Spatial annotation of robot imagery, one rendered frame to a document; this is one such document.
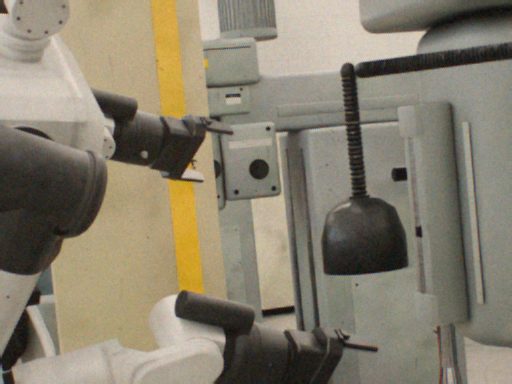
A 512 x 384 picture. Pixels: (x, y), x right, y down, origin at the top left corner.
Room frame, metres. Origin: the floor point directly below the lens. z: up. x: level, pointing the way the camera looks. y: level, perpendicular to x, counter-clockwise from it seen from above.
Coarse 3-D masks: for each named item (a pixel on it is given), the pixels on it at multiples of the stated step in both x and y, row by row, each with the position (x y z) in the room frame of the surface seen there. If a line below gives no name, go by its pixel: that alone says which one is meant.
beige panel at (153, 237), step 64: (128, 0) 2.67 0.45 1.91; (192, 0) 2.72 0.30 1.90; (128, 64) 2.66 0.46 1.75; (192, 64) 2.72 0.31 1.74; (128, 192) 2.65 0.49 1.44; (192, 192) 2.70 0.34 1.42; (64, 256) 2.60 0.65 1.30; (128, 256) 2.65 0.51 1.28; (192, 256) 2.70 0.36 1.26; (64, 320) 2.59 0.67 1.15; (128, 320) 2.64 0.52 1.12
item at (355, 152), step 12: (348, 72) 0.90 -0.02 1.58; (348, 84) 0.90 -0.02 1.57; (348, 96) 0.90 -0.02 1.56; (348, 108) 0.90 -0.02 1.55; (348, 120) 0.90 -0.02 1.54; (348, 132) 0.90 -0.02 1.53; (360, 132) 0.90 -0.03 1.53; (348, 144) 0.90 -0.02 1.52; (360, 144) 0.90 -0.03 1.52; (348, 156) 0.91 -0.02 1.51; (360, 156) 0.90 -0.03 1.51; (360, 168) 0.90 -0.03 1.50; (360, 180) 0.90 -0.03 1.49; (360, 192) 0.90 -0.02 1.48
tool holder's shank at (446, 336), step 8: (440, 328) 1.38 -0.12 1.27; (448, 328) 1.38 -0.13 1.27; (440, 336) 1.38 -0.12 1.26; (448, 336) 1.38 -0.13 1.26; (440, 344) 1.38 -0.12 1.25; (448, 344) 1.38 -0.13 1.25; (440, 352) 1.38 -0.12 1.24; (448, 352) 1.38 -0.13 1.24; (456, 352) 1.38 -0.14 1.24; (440, 360) 1.38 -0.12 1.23; (448, 360) 1.38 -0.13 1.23; (456, 360) 1.38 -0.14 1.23; (440, 368) 1.39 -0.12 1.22; (448, 368) 1.38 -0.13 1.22; (456, 368) 1.38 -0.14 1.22; (440, 376) 1.38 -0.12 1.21; (448, 376) 1.38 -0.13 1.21; (456, 376) 1.38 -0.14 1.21
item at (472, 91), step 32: (448, 32) 1.03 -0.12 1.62; (480, 32) 0.98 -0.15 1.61; (480, 64) 0.98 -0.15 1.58; (448, 96) 1.03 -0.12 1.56; (480, 96) 0.98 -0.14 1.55; (480, 128) 0.99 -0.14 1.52; (480, 160) 0.99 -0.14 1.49; (480, 192) 0.99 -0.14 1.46; (480, 224) 0.99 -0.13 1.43; (480, 256) 1.00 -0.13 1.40; (480, 288) 1.00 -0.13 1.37; (480, 320) 1.01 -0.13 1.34
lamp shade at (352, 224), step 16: (336, 208) 0.89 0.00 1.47; (352, 208) 0.88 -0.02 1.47; (368, 208) 0.88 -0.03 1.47; (384, 208) 0.89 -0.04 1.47; (336, 224) 0.88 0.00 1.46; (352, 224) 0.88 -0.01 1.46; (368, 224) 0.87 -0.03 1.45; (384, 224) 0.88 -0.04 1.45; (400, 224) 0.89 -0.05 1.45; (336, 240) 0.88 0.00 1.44; (352, 240) 0.87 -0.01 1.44; (368, 240) 0.87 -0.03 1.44; (384, 240) 0.87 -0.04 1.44; (400, 240) 0.89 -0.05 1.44; (336, 256) 0.88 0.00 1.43; (352, 256) 0.87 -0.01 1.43; (368, 256) 0.87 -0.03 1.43; (384, 256) 0.87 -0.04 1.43; (400, 256) 0.88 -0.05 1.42; (336, 272) 0.88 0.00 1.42; (352, 272) 0.87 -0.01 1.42; (368, 272) 0.87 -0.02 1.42
